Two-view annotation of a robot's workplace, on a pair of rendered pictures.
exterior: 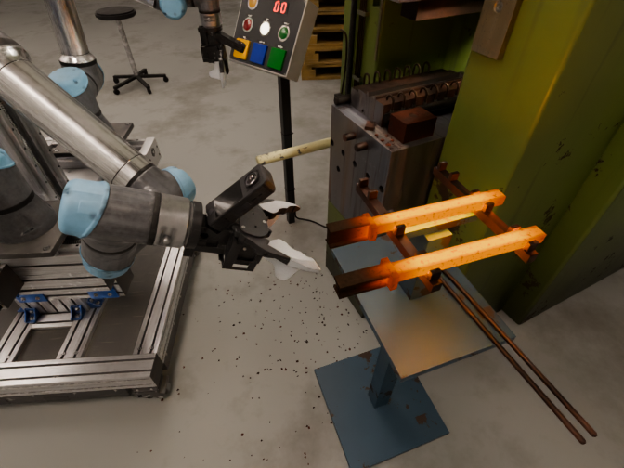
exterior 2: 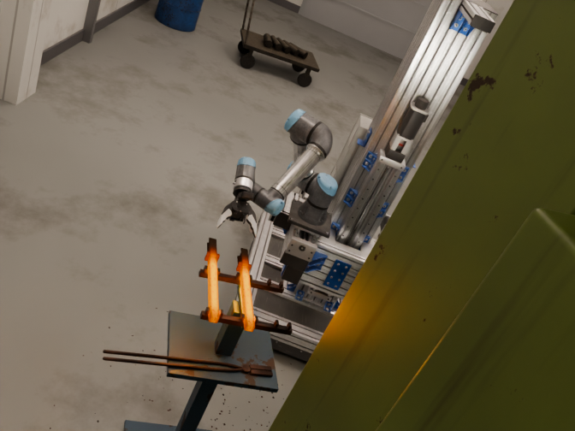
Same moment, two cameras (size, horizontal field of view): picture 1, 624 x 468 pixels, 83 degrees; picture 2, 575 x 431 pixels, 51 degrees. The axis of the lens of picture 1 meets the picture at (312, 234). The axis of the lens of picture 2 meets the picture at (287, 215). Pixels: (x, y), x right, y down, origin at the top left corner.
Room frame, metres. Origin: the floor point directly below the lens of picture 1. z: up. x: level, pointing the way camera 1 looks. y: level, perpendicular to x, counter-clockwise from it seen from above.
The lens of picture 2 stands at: (0.51, -1.92, 2.31)
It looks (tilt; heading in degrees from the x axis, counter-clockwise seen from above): 30 degrees down; 88
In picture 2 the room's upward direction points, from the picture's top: 25 degrees clockwise
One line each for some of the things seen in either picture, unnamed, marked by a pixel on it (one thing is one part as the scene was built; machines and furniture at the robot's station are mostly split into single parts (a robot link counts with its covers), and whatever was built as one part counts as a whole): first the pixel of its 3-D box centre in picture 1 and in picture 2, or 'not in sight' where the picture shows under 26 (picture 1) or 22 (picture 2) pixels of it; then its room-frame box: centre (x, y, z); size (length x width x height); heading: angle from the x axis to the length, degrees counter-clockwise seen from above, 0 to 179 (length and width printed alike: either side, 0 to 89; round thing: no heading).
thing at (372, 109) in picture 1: (414, 93); not in sight; (1.28, -0.37, 0.96); 0.42 x 0.20 x 0.09; 116
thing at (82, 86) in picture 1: (73, 92); not in sight; (1.22, 0.83, 0.98); 0.13 x 0.12 x 0.14; 12
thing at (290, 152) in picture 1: (302, 149); not in sight; (1.46, 0.05, 0.62); 0.44 x 0.05 x 0.05; 116
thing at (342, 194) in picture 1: (411, 162); not in sight; (1.24, -0.41, 0.69); 0.56 x 0.38 x 0.45; 116
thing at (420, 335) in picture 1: (413, 290); (222, 350); (0.56, -0.26, 0.74); 0.40 x 0.30 x 0.02; 19
